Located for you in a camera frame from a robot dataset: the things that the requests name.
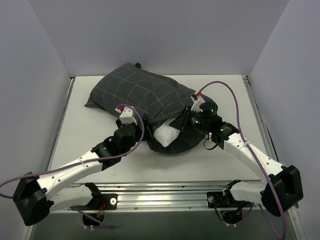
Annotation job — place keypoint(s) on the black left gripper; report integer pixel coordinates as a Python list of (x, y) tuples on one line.
[(125, 126)]

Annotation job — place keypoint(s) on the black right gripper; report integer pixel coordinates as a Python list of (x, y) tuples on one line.
[(186, 117)]

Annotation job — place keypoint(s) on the white pillow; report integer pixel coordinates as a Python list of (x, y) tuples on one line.
[(165, 134)]

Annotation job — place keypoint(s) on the dark grey checked pillowcase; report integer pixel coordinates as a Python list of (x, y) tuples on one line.
[(157, 98)]

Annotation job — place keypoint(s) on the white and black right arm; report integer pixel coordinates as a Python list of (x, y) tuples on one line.
[(280, 187)]

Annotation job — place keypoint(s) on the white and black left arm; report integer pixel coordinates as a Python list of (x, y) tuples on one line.
[(36, 196)]

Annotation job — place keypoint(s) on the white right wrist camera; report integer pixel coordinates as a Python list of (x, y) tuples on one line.
[(197, 100)]

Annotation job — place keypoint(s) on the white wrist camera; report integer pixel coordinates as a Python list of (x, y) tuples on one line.
[(197, 100), (126, 115)]

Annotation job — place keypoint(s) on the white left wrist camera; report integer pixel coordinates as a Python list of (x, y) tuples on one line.
[(126, 115)]

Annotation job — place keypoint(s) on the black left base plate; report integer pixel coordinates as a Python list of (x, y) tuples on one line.
[(104, 201)]

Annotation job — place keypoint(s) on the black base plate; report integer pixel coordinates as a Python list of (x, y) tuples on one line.
[(216, 199), (104, 201)]

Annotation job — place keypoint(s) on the aluminium front frame rail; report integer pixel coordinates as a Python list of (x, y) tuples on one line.
[(155, 197)]

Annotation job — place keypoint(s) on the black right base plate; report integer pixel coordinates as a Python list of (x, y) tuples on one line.
[(216, 199)]

